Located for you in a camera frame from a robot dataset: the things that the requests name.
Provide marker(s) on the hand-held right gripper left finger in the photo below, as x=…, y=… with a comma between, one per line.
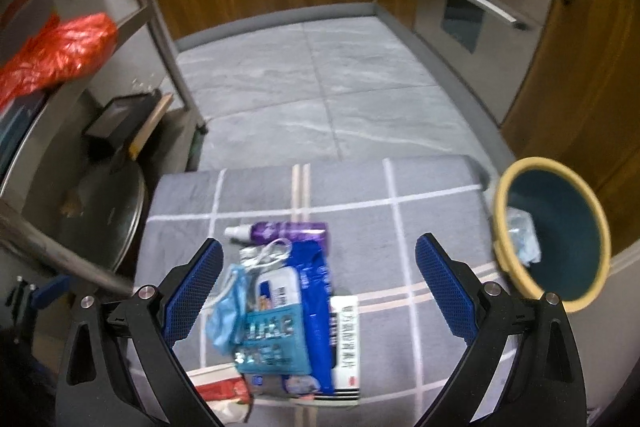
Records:
x=192, y=292

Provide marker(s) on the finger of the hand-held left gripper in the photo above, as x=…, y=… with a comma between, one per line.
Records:
x=50, y=292

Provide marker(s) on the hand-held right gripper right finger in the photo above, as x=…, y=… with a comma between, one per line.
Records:
x=445, y=287

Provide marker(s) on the blue face mask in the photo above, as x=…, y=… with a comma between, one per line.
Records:
x=225, y=322

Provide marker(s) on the pale plastic wrapper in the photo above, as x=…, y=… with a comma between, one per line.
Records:
x=522, y=237

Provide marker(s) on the teal packet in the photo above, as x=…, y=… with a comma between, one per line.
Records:
x=272, y=342

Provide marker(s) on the red white paper cup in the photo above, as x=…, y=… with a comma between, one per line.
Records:
x=220, y=392

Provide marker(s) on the purple bottle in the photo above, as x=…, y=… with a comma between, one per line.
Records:
x=280, y=232

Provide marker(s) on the white cardboard box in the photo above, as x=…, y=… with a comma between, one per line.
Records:
x=345, y=347

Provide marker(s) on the dark blue wipes packet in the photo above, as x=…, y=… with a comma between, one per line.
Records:
x=312, y=307

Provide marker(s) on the yellow rimmed trash bin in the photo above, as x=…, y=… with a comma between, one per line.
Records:
x=560, y=217

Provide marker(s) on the grey mat with white lines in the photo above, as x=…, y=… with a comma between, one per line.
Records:
x=430, y=187

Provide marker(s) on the black box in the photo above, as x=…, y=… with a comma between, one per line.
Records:
x=115, y=117

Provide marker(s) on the large orange plastic bag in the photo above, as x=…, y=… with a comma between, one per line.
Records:
x=55, y=52

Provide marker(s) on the metal shelf rack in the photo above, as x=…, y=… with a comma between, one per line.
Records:
x=165, y=47

